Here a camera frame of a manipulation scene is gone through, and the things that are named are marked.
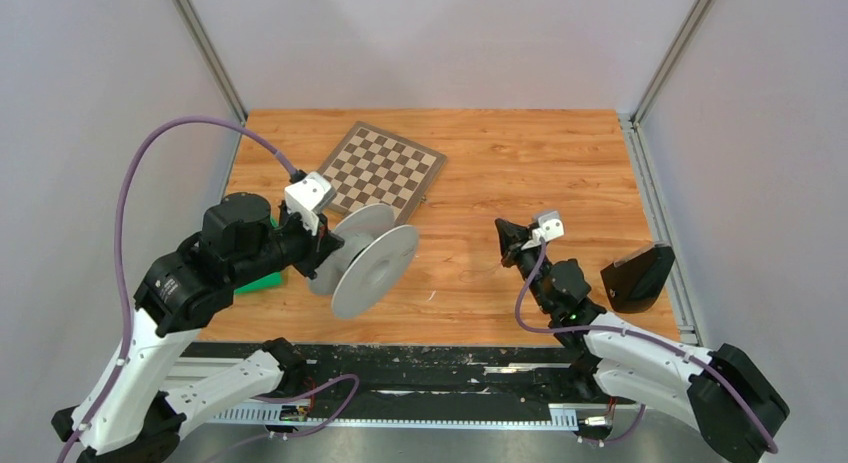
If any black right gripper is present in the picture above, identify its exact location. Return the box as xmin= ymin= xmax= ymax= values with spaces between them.
xmin=494 ymin=221 xmax=551 ymax=315

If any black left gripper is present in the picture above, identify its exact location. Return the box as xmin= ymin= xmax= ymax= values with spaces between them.
xmin=228 ymin=202 xmax=346 ymax=289

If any thin red filament wire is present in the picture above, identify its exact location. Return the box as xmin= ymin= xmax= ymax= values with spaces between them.
xmin=457 ymin=261 xmax=511 ymax=286

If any white perforated filament spool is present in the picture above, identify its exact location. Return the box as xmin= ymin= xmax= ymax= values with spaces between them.
xmin=309 ymin=204 xmax=420 ymax=319

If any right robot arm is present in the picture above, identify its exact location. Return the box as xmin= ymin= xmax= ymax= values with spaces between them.
xmin=494 ymin=211 xmax=790 ymax=462

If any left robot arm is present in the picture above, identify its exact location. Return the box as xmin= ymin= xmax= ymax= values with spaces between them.
xmin=51 ymin=193 xmax=344 ymax=462

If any green plastic bin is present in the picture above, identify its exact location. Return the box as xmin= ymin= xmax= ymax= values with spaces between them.
xmin=233 ymin=216 xmax=285 ymax=296

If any wooden chessboard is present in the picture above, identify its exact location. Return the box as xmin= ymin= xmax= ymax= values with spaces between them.
xmin=318 ymin=121 xmax=447 ymax=225

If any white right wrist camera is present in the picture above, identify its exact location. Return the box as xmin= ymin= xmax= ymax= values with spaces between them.
xmin=521 ymin=210 xmax=565 ymax=250

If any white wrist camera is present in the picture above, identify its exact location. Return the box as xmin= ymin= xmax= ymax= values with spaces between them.
xmin=282 ymin=171 xmax=336 ymax=236
xmin=521 ymin=210 xmax=565 ymax=250

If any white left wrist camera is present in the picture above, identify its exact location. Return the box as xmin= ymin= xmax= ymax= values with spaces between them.
xmin=282 ymin=171 xmax=336 ymax=236

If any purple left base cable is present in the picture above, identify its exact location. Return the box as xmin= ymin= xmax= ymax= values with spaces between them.
xmin=245 ymin=373 xmax=362 ymax=441

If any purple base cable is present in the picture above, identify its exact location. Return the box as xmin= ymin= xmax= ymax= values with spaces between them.
xmin=245 ymin=373 xmax=362 ymax=441
xmin=574 ymin=396 xmax=647 ymax=447

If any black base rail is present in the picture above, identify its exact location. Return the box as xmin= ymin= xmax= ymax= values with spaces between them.
xmin=175 ymin=342 xmax=664 ymax=423

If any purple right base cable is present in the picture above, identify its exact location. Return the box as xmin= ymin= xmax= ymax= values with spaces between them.
xmin=574 ymin=396 xmax=647 ymax=447

